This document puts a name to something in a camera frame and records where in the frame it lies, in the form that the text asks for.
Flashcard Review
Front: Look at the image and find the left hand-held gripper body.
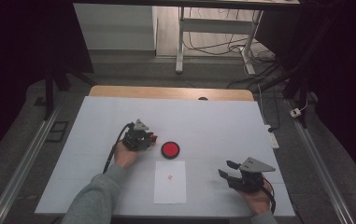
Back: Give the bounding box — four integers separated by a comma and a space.
122, 119, 153, 152

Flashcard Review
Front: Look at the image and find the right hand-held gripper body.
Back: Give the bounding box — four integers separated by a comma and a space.
228, 157, 277, 194

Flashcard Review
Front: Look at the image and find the round red ink pad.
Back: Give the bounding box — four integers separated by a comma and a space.
161, 141, 181, 161

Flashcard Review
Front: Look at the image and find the person's left hand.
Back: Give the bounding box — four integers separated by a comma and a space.
113, 141, 142, 170

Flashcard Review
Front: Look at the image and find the person's right hand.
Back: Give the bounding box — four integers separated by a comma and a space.
237, 183, 273, 217

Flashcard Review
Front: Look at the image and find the wooden table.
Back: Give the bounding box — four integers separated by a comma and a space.
88, 85, 255, 102

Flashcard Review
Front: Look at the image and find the white power strip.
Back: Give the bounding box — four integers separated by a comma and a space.
263, 124, 280, 149

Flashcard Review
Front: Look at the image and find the large white table cover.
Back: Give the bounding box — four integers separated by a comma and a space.
35, 95, 296, 217

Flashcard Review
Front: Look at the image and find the white paper sheet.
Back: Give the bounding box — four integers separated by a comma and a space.
152, 161, 187, 204

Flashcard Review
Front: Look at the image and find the dark floor plate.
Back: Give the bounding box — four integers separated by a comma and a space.
46, 120, 70, 144

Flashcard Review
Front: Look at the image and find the black metal stand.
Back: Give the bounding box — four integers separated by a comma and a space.
253, 52, 311, 129
43, 60, 98, 121

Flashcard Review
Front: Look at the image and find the white cabinet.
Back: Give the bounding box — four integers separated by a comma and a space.
73, 3, 158, 51

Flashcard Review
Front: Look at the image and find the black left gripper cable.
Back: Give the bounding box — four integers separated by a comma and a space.
102, 121, 135, 175

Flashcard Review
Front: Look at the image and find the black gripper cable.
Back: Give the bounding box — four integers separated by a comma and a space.
102, 121, 135, 175
261, 176, 277, 215

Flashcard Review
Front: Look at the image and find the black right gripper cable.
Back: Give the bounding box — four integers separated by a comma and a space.
261, 176, 277, 215

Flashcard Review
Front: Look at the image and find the aluminium floor rail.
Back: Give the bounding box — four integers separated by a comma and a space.
0, 102, 62, 224
286, 99, 356, 224

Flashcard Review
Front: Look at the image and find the white desk frame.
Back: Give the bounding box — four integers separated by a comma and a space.
72, 0, 301, 76

